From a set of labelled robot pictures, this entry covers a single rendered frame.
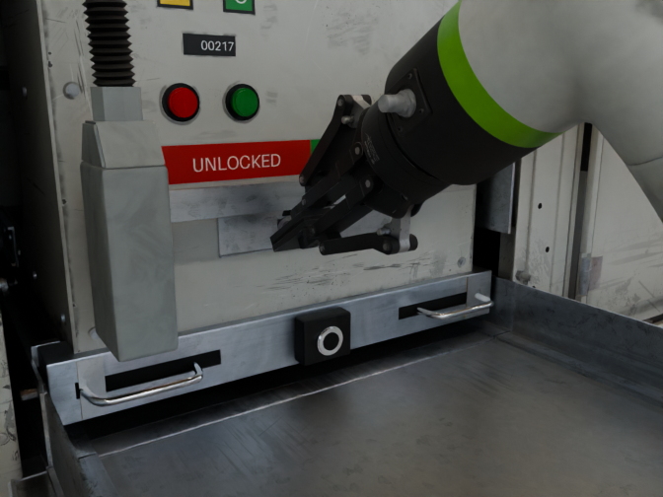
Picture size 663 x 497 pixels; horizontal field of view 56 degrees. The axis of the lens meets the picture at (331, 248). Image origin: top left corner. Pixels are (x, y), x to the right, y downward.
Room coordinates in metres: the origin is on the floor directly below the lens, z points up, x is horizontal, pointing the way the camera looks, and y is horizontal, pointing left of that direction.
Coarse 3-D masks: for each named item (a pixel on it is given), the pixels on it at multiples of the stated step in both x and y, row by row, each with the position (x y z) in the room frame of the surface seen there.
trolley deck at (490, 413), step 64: (384, 384) 0.61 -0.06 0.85; (448, 384) 0.61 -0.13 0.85; (512, 384) 0.61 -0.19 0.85; (576, 384) 0.61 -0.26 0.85; (192, 448) 0.48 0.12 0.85; (256, 448) 0.48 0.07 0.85; (320, 448) 0.48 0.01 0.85; (384, 448) 0.48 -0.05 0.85; (448, 448) 0.48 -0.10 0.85; (512, 448) 0.48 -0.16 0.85; (576, 448) 0.48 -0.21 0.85; (640, 448) 0.48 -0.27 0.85
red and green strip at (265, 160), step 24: (216, 144) 0.59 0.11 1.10; (240, 144) 0.60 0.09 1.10; (264, 144) 0.61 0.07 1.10; (288, 144) 0.63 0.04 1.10; (312, 144) 0.64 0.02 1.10; (168, 168) 0.56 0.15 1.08; (192, 168) 0.57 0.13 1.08; (216, 168) 0.58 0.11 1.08; (240, 168) 0.60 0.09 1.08; (264, 168) 0.61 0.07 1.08; (288, 168) 0.63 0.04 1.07
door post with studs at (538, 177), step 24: (552, 144) 0.79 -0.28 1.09; (528, 168) 0.77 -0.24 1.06; (552, 168) 0.79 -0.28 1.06; (528, 192) 0.77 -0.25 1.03; (552, 192) 0.79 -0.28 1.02; (528, 216) 0.77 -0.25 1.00; (552, 216) 0.79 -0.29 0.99; (504, 240) 0.80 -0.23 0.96; (528, 240) 0.77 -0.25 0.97; (504, 264) 0.80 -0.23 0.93; (528, 264) 0.77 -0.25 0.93
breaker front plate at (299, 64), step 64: (64, 0) 0.52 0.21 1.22; (128, 0) 0.55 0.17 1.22; (192, 0) 0.58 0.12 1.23; (256, 0) 0.61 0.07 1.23; (320, 0) 0.65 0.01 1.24; (384, 0) 0.69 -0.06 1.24; (448, 0) 0.74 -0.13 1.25; (64, 64) 0.52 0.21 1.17; (192, 64) 0.58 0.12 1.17; (256, 64) 0.61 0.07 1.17; (320, 64) 0.65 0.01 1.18; (384, 64) 0.69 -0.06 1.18; (64, 128) 0.51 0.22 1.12; (192, 128) 0.57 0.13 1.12; (256, 128) 0.61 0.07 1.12; (320, 128) 0.65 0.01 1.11; (64, 192) 0.51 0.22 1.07; (448, 192) 0.75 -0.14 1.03; (192, 256) 0.57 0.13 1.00; (256, 256) 0.61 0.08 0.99; (320, 256) 0.65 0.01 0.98; (384, 256) 0.70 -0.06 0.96; (448, 256) 0.75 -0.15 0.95; (192, 320) 0.57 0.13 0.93
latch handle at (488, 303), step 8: (480, 296) 0.75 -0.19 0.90; (480, 304) 0.72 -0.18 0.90; (488, 304) 0.72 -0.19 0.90; (416, 312) 0.70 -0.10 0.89; (424, 312) 0.70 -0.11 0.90; (432, 312) 0.69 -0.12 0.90; (448, 312) 0.69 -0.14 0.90; (456, 312) 0.69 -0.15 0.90; (464, 312) 0.70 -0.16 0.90; (472, 312) 0.71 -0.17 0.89
